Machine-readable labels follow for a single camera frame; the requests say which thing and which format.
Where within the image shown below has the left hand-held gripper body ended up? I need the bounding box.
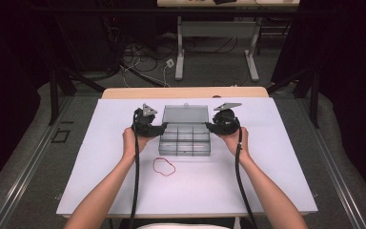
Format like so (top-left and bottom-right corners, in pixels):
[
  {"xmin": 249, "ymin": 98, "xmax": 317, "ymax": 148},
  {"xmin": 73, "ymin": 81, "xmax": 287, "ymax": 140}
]
[{"xmin": 132, "ymin": 103, "xmax": 158, "ymax": 138}]

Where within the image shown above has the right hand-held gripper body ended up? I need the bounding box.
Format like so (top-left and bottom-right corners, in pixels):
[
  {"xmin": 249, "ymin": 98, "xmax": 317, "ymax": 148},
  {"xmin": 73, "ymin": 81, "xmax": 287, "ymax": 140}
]
[{"xmin": 212, "ymin": 102, "xmax": 243, "ymax": 136}]

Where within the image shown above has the clear grey compartment box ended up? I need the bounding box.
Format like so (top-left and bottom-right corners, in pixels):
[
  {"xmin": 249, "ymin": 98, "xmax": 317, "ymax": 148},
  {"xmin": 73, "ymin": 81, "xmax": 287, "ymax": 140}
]
[{"xmin": 157, "ymin": 102, "xmax": 212, "ymax": 157}]

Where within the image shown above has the red string loop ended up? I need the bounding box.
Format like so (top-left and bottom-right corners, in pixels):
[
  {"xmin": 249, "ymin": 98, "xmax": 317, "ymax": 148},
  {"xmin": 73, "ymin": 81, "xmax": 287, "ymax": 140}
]
[{"xmin": 152, "ymin": 156, "xmax": 176, "ymax": 177}]

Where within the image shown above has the person's left hand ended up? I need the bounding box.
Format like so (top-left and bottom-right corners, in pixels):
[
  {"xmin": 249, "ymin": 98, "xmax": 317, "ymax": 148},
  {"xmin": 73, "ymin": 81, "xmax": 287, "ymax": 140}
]
[{"xmin": 121, "ymin": 127, "xmax": 155, "ymax": 160}]

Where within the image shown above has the person's right hand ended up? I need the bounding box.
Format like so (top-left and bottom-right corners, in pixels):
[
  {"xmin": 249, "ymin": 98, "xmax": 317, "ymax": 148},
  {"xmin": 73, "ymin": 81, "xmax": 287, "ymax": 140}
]
[{"xmin": 216, "ymin": 127, "xmax": 253, "ymax": 163}]

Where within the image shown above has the light wooden table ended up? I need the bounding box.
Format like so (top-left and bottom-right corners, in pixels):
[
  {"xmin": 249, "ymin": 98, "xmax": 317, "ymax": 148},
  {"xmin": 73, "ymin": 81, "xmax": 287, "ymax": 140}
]
[{"xmin": 62, "ymin": 86, "xmax": 313, "ymax": 220}]

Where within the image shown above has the black metal stand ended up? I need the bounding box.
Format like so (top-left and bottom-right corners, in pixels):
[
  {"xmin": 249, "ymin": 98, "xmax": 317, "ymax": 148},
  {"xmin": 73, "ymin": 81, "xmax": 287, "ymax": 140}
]
[
  {"xmin": 267, "ymin": 67, "xmax": 321, "ymax": 129},
  {"xmin": 48, "ymin": 65, "xmax": 107, "ymax": 127}
]

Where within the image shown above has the white-framed desk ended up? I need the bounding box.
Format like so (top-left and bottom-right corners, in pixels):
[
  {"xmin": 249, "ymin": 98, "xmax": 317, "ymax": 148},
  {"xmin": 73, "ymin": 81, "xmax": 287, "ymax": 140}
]
[{"xmin": 156, "ymin": 0, "xmax": 300, "ymax": 82}]

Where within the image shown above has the dark curtain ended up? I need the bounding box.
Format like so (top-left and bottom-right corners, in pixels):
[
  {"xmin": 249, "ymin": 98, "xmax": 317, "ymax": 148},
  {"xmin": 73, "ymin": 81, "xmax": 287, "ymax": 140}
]
[
  {"xmin": 271, "ymin": 0, "xmax": 366, "ymax": 204},
  {"xmin": 0, "ymin": 0, "xmax": 58, "ymax": 198}
]

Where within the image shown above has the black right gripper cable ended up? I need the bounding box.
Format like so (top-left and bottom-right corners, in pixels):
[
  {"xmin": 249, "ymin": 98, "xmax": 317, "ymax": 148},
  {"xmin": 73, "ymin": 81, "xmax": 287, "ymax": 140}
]
[{"xmin": 234, "ymin": 125, "xmax": 259, "ymax": 229}]

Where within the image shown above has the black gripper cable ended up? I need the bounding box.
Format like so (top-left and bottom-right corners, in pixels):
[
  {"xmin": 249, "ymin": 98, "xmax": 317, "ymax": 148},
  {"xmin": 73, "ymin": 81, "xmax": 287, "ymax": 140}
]
[
  {"xmin": 234, "ymin": 125, "xmax": 259, "ymax": 229},
  {"xmin": 128, "ymin": 109, "xmax": 141, "ymax": 229}
]

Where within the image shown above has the white floor cable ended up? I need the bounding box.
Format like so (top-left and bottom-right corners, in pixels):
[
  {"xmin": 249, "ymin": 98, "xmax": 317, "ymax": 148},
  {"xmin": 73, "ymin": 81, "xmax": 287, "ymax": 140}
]
[{"xmin": 119, "ymin": 56, "xmax": 141, "ymax": 89}]

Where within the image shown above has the white adapter cable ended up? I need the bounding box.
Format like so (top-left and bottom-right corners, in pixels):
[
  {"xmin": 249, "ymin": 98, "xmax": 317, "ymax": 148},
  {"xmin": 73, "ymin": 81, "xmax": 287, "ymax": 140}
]
[{"xmin": 162, "ymin": 63, "xmax": 172, "ymax": 88}]

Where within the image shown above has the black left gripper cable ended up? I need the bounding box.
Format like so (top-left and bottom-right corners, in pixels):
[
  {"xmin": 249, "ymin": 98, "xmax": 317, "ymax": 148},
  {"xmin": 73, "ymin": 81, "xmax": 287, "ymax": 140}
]
[{"xmin": 128, "ymin": 109, "xmax": 141, "ymax": 229}]

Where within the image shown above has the bundle of black cables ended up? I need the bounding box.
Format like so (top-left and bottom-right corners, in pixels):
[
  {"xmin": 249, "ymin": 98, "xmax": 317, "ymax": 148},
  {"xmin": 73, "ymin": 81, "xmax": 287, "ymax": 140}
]
[{"xmin": 118, "ymin": 39, "xmax": 161, "ymax": 74}]

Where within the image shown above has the aluminium floor rail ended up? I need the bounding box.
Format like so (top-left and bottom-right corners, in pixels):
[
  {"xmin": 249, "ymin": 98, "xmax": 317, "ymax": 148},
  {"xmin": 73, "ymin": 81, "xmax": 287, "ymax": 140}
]
[
  {"xmin": 297, "ymin": 97, "xmax": 366, "ymax": 229},
  {"xmin": 0, "ymin": 94, "xmax": 74, "ymax": 229}
]

